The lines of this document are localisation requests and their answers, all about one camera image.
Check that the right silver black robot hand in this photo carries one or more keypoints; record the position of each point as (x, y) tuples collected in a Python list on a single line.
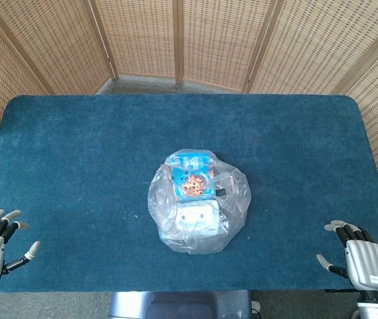
[(364, 262)]

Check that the blue carpet table cover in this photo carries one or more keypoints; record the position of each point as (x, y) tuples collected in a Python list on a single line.
[(75, 159)]

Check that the blue cookie snack pack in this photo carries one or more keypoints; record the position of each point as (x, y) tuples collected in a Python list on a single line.
[(192, 186)]

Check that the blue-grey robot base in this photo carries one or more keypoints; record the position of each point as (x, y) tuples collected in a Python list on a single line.
[(178, 305)]

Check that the white floor power socket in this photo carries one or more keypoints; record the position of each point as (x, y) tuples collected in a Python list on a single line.
[(256, 305)]

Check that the white tissue pack with face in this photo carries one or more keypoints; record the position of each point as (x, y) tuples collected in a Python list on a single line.
[(197, 217)]

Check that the transparent plastic carrier bag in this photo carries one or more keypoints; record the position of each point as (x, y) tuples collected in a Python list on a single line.
[(235, 206)]

